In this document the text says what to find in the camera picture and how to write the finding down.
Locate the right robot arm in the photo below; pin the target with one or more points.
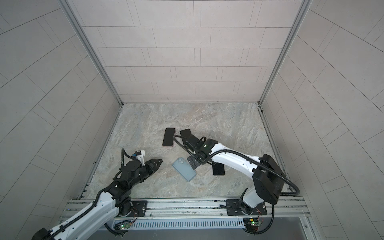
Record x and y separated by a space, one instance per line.
266 174

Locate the circuit board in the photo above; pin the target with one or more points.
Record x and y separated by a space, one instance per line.
122 226
252 224

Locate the right circuit board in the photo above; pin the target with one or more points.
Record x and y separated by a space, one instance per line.
252 224

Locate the pink phone case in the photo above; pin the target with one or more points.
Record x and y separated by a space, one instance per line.
168 137

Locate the aluminium mounting rail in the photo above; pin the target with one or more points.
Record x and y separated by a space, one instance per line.
173 208

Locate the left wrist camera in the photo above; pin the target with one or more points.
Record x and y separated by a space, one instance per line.
140 156

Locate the light blue phone case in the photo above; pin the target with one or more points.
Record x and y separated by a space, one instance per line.
183 167

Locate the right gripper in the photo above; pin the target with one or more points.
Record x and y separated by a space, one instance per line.
195 162

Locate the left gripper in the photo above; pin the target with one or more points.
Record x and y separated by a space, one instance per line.
151 167

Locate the left circuit board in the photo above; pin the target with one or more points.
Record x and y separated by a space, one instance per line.
122 226

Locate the ventilation grille strip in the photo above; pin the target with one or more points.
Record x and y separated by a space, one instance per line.
184 224

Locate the black phone case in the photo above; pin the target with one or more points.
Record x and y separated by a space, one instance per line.
187 135

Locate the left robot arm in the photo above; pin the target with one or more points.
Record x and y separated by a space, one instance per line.
110 202

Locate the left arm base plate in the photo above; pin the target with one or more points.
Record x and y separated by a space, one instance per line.
133 209

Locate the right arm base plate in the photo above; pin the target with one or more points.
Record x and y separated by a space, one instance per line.
235 207

